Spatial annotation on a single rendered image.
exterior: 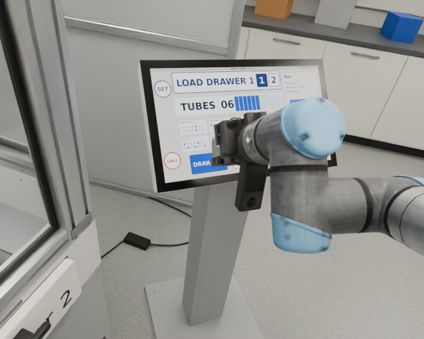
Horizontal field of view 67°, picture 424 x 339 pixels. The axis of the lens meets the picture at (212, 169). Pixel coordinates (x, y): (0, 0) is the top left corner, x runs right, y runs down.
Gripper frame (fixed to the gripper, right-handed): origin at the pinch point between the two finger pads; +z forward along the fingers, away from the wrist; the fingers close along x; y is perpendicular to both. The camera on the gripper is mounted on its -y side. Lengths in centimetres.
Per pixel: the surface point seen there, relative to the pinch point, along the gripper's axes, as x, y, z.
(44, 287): 36.0, -18.3, -2.6
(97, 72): 18, 58, 110
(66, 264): 32.4, -15.7, 0.4
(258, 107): -15.7, 13.9, 7.3
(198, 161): 2.1, 1.3, 7.4
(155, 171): 12.6, 0.1, 7.5
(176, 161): 7.5, 2.0, 7.4
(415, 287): -134, -78, 66
